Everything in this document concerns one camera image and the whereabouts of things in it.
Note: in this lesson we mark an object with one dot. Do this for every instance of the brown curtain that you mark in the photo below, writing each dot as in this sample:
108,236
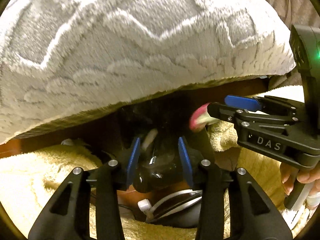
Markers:
300,5

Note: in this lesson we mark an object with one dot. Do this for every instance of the person's right hand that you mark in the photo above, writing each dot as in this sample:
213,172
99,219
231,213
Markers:
287,177

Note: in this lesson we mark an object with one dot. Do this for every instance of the grey fluffy blanket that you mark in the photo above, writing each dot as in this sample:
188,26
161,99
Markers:
125,55

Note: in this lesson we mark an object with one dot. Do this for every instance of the yellow fluffy rug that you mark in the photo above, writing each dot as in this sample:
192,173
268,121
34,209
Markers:
30,175

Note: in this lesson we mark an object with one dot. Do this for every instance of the black plastic bag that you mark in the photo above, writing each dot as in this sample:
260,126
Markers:
162,170

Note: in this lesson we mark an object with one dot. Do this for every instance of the pink white cloth item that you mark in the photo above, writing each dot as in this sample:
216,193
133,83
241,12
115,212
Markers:
197,117

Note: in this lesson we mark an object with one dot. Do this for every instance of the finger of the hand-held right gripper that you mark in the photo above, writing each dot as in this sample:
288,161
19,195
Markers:
241,103
222,111

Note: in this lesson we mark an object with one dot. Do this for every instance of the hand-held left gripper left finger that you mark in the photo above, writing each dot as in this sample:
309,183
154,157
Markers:
133,161

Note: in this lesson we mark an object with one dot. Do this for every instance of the white charger plug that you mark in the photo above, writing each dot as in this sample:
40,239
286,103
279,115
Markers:
145,204

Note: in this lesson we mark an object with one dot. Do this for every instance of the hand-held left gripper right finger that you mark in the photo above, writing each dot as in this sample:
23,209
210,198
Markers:
184,160

